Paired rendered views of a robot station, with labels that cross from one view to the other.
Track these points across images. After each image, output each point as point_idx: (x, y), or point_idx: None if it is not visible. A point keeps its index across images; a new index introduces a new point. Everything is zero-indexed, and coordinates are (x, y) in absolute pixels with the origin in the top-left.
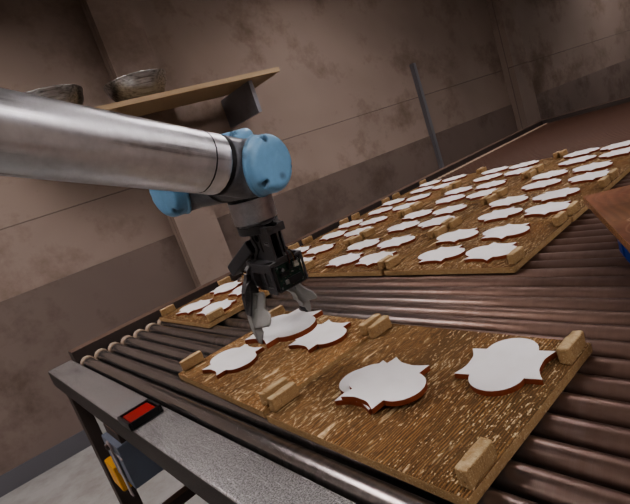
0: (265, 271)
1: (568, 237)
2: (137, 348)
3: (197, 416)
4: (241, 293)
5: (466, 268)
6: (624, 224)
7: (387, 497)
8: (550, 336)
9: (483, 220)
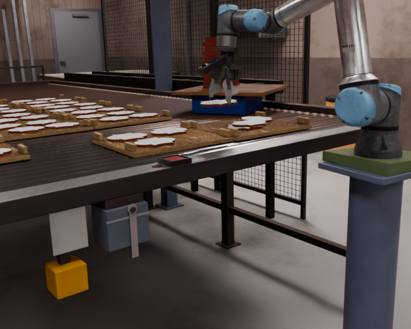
0: (238, 68)
1: None
2: None
3: (201, 153)
4: (228, 78)
5: (150, 119)
6: (222, 91)
7: (301, 132)
8: None
9: (81, 113)
